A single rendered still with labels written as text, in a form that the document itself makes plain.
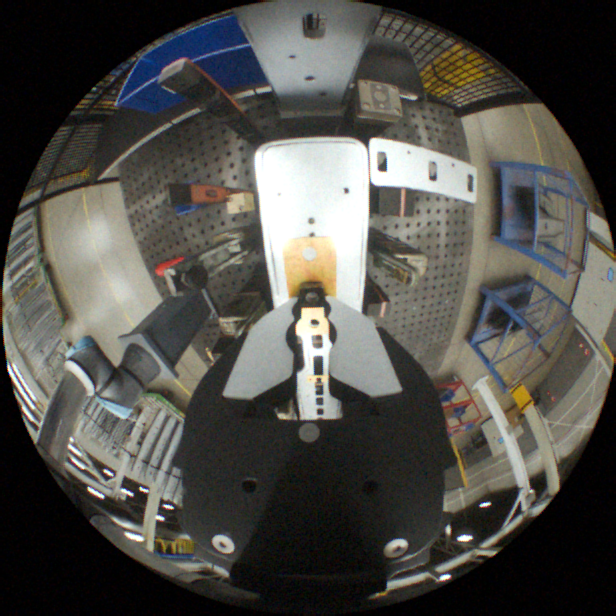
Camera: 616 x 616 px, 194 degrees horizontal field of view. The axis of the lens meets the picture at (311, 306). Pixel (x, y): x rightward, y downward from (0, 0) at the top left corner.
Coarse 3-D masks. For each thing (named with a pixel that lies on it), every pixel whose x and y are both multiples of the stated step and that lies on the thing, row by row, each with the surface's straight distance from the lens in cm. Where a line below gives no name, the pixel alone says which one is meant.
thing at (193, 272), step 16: (240, 240) 34; (192, 256) 26; (208, 256) 27; (224, 256) 32; (240, 256) 34; (176, 272) 23; (192, 272) 21; (208, 272) 27; (176, 288) 24; (192, 288) 22
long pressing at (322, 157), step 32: (256, 160) 40; (288, 160) 39; (320, 160) 39; (352, 160) 39; (288, 192) 38; (320, 192) 38; (352, 192) 38; (288, 224) 38; (320, 224) 38; (352, 224) 38; (352, 256) 40; (352, 288) 43; (320, 352) 54; (320, 416) 93
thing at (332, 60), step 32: (288, 0) 23; (320, 0) 23; (256, 32) 25; (288, 32) 26; (352, 32) 26; (288, 64) 30; (320, 64) 31; (352, 64) 31; (288, 96) 38; (320, 96) 38
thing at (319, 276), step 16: (288, 240) 13; (304, 240) 12; (320, 240) 12; (288, 256) 13; (320, 256) 13; (336, 256) 13; (288, 272) 13; (304, 272) 13; (320, 272) 13; (336, 272) 13; (288, 288) 14; (304, 288) 13; (320, 288) 13; (336, 288) 14; (304, 304) 13; (320, 304) 13; (304, 320) 15; (320, 320) 15
